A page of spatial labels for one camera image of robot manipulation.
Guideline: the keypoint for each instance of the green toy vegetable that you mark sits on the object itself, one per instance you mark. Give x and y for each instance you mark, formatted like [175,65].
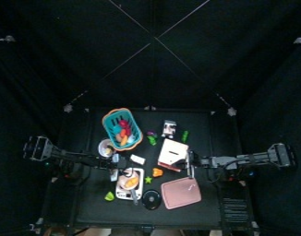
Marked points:
[184,136]

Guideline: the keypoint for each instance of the orange toy pepper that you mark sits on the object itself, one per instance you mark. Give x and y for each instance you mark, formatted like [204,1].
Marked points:
[156,172]

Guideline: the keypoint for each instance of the pink cutting board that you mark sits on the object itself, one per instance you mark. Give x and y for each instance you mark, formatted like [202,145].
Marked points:
[180,192]

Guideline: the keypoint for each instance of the black and white small toy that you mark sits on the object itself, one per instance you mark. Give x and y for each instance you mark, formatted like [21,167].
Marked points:
[168,128]

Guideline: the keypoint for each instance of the small white bowl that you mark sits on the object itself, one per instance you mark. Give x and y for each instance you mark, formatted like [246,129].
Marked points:
[105,147]

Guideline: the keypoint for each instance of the yellow toy food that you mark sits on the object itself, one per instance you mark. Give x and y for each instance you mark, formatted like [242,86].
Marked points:
[123,141]

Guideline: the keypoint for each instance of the red toy food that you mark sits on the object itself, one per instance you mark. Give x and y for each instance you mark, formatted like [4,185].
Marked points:
[123,124]

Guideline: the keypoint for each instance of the green toy star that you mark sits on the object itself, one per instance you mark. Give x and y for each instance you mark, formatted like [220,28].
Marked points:
[147,180]

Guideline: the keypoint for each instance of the teal basket with orange rim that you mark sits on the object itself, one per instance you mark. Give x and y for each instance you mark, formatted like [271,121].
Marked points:
[121,129]

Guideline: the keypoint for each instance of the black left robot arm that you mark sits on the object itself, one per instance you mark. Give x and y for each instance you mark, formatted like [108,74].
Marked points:
[65,155]

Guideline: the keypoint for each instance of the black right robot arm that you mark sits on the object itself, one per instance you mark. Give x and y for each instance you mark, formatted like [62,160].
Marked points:
[247,159]

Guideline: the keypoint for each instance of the white toy stove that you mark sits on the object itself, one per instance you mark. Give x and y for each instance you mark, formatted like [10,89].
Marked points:
[128,194]

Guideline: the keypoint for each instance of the green lime wedge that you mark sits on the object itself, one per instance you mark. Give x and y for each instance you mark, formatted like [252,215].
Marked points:
[109,196]

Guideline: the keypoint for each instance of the black round lid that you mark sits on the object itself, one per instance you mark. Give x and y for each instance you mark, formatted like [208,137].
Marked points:
[151,199]

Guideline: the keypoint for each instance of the orange toy food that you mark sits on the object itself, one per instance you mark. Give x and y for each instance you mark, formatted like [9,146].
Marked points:
[123,133]

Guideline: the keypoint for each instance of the small white block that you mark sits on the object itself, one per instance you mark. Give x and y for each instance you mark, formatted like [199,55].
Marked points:
[136,159]

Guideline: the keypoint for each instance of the silver frame bracket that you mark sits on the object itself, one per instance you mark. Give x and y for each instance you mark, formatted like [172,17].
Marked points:
[299,40]
[66,108]
[8,39]
[231,112]

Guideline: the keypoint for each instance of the blue toy food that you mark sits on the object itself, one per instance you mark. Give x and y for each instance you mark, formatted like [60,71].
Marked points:
[115,129]

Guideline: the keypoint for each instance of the white and pink toy toaster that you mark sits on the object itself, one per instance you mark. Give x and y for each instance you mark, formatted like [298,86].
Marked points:
[169,152]

